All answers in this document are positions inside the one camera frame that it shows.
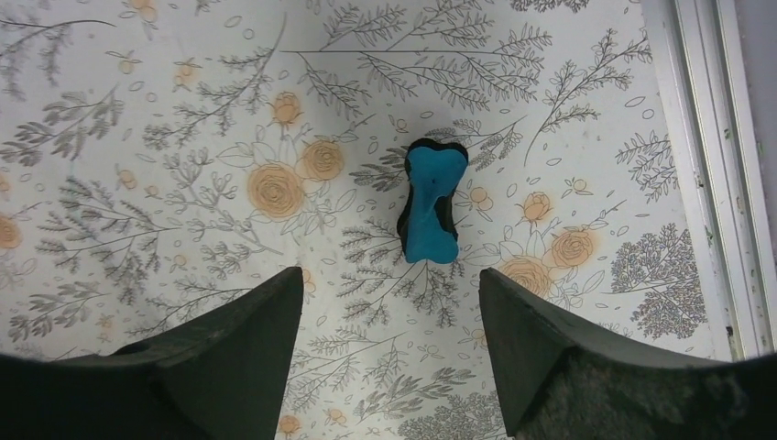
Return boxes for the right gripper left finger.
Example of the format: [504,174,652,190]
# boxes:
[1,267,303,439]

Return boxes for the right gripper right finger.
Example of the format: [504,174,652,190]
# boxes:
[479,269,776,439]

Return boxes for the floral table mat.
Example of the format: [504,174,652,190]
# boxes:
[1,0,717,439]

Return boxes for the aluminium frame post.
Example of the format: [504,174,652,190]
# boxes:
[642,1,776,360]

